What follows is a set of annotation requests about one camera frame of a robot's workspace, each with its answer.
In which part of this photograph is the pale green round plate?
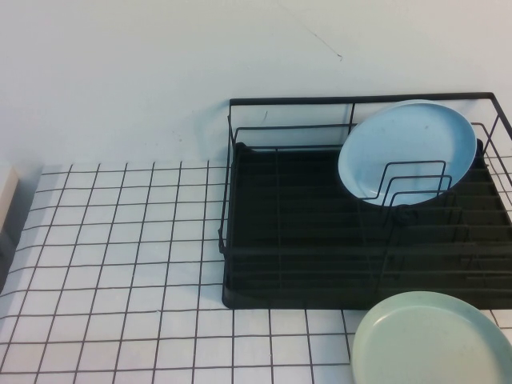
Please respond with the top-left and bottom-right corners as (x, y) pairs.
(350, 290), (512, 384)

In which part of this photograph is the light blue round plate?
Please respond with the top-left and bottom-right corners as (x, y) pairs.
(338, 99), (478, 207)

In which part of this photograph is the black ribbed drip tray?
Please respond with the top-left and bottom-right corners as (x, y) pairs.
(222, 141), (512, 311)

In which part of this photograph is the white black-grid tablecloth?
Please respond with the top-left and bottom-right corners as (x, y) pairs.
(0, 160), (512, 384)

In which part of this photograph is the beige board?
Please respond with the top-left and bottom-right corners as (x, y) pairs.
(0, 166), (22, 235)

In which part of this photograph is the black wire dish rack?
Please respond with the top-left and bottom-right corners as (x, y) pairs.
(218, 91), (512, 311)

